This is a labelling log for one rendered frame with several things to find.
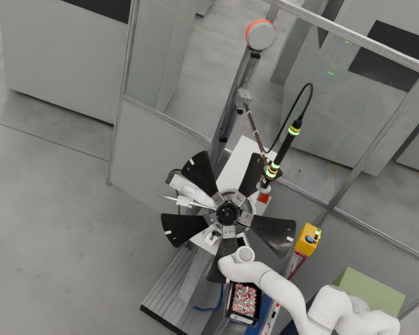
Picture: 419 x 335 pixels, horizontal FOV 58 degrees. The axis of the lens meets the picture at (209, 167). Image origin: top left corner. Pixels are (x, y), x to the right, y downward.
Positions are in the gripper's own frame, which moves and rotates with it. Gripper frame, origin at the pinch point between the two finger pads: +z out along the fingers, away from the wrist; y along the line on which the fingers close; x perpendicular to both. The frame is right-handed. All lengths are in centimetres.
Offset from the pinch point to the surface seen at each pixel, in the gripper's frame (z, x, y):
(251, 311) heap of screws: 13.7, 6.0, -18.0
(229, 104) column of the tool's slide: -20, -83, 50
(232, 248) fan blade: -2.8, -11.4, 6.5
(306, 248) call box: 9, -40, -30
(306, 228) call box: 8, -52, -25
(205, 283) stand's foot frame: 103, -21, 12
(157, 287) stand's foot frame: 96, 2, 40
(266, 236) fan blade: -14.4, -21.5, -5.3
